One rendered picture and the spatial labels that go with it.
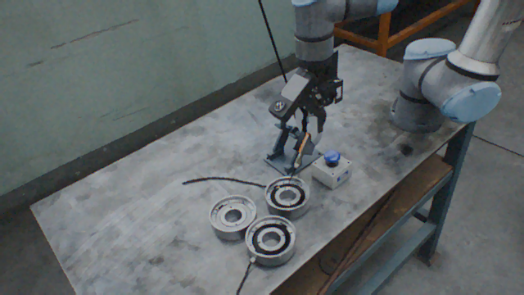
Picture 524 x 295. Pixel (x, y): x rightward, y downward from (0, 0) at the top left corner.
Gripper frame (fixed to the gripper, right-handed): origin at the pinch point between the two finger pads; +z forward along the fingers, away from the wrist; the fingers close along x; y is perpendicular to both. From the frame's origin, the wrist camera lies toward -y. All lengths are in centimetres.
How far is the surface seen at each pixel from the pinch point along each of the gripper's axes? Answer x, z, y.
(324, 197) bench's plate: -6.9, 13.1, -1.6
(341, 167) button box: -5.6, 8.6, 5.2
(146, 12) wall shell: 159, 17, 28
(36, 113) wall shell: 156, 47, -43
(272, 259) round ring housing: -13.6, 9.7, -22.8
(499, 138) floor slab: 10, 93, 156
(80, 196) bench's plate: 36, 13, -46
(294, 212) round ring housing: -7.3, 10.3, -11.4
